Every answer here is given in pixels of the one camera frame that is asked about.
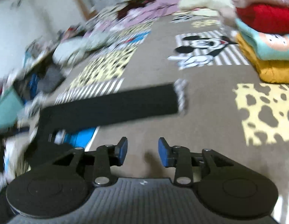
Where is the teal printed folded garment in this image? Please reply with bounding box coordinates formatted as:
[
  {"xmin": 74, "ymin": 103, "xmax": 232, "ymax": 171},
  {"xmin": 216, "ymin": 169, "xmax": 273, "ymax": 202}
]
[{"xmin": 235, "ymin": 18, "xmax": 289, "ymax": 61}]

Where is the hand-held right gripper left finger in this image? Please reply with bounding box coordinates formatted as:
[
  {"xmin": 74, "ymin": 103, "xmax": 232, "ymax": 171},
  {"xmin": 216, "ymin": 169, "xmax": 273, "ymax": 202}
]
[{"xmin": 52, "ymin": 136, "xmax": 128, "ymax": 187}]

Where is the wooden door frame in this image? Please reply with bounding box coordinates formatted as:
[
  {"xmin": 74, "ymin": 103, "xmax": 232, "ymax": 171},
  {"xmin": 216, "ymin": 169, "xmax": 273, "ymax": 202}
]
[{"xmin": 67, "ymin": 0, "xmax": 99, "ymax": 21}]

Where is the dark grey cloth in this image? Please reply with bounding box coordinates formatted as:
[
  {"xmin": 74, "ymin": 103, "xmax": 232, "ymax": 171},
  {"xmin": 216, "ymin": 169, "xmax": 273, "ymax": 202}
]
[{"xmin": 37, "ymin": 65, "xmax": 67, "ymax": 94}]

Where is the teal storage box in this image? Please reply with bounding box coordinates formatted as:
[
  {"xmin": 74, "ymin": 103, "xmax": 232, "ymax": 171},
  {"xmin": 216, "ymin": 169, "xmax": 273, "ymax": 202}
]
[{"xmin": 0, "ymin": 87, "xmax": 25, "ymax": 130}]

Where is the yellow folded garment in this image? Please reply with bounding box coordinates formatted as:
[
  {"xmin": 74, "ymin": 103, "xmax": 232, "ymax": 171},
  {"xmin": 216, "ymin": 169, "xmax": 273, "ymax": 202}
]
[{"xmin": 236, "ymin": 33, "xmax": 289, "ymax": 84}]

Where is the pale grey crumpled cloth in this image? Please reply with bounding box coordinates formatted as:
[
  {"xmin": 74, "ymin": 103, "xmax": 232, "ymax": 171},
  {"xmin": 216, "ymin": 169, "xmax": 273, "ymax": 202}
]
[{"xmin": 52, "ymin": 31, "xmax": 118, "ymax": 66}]

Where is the brown cartoon printed blanket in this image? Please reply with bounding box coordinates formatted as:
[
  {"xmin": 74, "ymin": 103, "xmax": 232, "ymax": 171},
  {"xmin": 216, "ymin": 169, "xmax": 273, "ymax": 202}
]
[{"xmin": 0, "ymin": 10, "xmax": 289, "ymax": 224}]

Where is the pink crumpled cloth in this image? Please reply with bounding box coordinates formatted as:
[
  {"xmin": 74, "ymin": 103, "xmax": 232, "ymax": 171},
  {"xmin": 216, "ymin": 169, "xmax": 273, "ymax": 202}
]
[{"xmin": 88, "ymin": 0, "xmax": 185, "ymax": 36}]

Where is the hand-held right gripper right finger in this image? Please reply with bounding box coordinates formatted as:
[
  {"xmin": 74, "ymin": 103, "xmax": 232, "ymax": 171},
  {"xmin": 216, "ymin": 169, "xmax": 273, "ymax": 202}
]
[{"xmin": 158, "ymin": 137, "xmax": 235, "ymax": 186}]

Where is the red folded garment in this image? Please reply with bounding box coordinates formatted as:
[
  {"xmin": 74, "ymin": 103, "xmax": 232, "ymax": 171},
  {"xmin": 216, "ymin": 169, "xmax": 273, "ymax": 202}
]
[{"xmin": 236, "ymin": 3, "xmax": 289, "ymax": 36}]

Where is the black garment with striped cuffs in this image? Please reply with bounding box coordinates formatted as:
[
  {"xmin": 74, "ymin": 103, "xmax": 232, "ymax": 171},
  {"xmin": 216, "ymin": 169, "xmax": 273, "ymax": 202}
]
[{"xmin": 24, "ymin": 79, "xmax": 190, "ymax": 136}]

